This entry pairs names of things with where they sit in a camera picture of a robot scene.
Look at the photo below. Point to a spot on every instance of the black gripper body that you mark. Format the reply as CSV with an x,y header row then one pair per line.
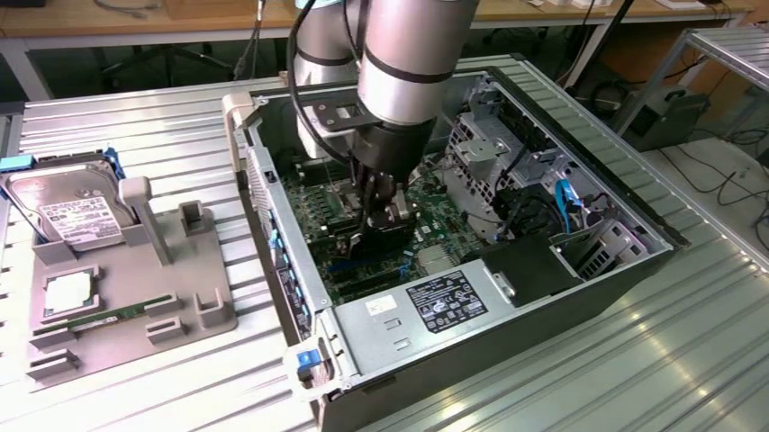
x,y
393,148

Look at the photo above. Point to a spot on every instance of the GPU graphics card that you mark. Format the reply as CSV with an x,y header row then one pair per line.
x,y
385,243

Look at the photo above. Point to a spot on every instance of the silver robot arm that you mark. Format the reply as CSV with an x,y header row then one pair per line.
x,y
409,67

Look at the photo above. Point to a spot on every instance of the green Dell motherboard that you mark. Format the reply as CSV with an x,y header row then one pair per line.
x,y
445,225

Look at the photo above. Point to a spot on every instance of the perforated metal disk bay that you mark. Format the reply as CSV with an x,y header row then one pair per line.
x,y
481,148

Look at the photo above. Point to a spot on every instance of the silver chipset heatsink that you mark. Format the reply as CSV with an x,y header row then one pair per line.
x,y
434,261

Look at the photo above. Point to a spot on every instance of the black plastic shroud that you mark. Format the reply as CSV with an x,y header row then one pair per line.
x,y
529,270

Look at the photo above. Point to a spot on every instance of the silver power supply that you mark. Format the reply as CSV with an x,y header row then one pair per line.
x,y
385,333

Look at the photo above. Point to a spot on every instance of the blue case latch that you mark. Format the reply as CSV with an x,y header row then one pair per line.
x,y
309,361

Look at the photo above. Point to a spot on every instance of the metal lower disk bay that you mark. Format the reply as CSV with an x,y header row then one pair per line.
x,y
606,247

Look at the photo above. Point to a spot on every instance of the grey plastic parts rack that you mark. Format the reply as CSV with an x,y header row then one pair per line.
x,y
150,270

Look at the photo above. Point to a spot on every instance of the open black PC case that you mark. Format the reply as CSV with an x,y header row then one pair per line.
x,y
457,382

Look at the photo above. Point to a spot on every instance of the black chair base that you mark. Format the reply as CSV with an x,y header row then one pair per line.
x,y
168,58

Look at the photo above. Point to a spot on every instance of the wooden desk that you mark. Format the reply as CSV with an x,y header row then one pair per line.
x,y
180,18

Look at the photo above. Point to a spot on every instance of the black box device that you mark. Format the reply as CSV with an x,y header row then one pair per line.
x,y
666,121

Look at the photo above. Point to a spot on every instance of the hard disk drive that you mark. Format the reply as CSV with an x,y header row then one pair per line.
x,y
66,202

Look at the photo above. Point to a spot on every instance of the green RAM stick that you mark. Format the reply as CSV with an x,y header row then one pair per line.
x,y
102,317

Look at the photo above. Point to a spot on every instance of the CPU chip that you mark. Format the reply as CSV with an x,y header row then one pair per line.
x,y
68,294

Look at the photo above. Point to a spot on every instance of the blue disk caddy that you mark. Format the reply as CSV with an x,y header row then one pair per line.
x,y
15,164

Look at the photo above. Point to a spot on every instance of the metal slat side table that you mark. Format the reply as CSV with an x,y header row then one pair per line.
x,y
733,49

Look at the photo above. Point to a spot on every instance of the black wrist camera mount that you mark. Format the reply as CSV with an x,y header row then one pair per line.
x,y
327,112

